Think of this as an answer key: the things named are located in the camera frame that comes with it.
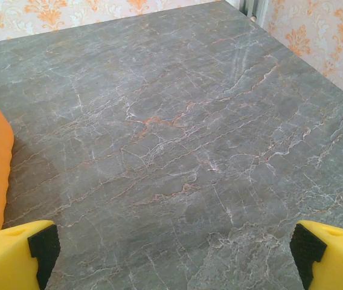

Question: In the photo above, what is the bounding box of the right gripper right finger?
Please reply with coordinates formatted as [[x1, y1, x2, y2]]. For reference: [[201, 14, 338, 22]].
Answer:
[[289, 219, 343, 290]]

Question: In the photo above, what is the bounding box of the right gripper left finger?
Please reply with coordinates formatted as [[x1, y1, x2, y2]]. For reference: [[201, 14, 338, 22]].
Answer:
[[0, 219, 61, 290]]

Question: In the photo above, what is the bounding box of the aluminium frame post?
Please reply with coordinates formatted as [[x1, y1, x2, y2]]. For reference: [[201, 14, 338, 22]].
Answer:
[[242, 0, 269, 24]]

